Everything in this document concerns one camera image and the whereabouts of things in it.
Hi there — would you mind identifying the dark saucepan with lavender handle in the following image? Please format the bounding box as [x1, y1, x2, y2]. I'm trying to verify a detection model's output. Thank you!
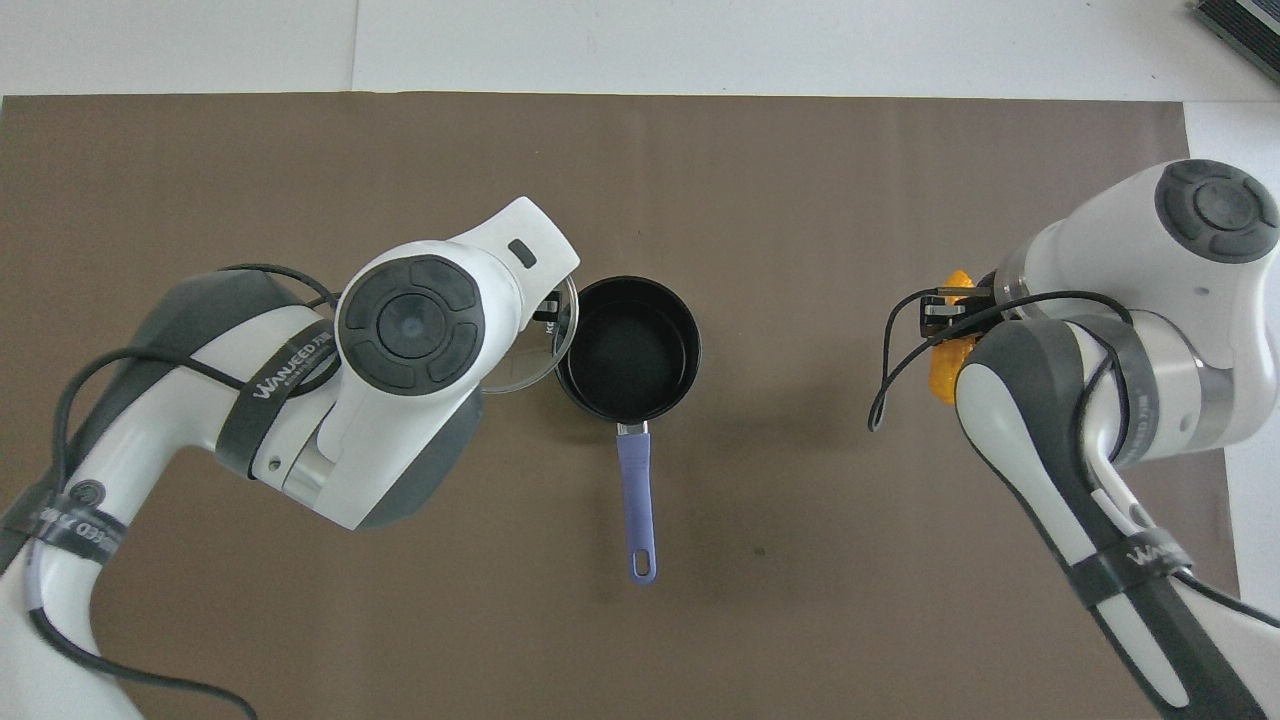
[553, 276, 702, 586]

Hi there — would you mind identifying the yellow corn cob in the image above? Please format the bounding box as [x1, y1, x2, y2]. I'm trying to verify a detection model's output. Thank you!
[930, 268, 979, 406]

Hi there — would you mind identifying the brown table mat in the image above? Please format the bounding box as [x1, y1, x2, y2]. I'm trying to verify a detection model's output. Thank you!
[0, 92, 1241, 720]

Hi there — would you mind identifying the glass lid with purple knob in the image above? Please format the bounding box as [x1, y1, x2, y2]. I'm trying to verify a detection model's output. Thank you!
[480, 272, 581, 396]

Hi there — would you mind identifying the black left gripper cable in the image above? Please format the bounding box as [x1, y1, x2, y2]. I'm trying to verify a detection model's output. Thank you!
[25, 263, 346, 720]

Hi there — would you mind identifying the black ribbed device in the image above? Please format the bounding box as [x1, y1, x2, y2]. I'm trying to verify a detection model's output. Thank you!
[1188, 0, 1280, 86]

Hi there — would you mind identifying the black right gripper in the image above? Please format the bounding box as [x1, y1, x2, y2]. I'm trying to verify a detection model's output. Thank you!
[920, 272, 1011, 336]

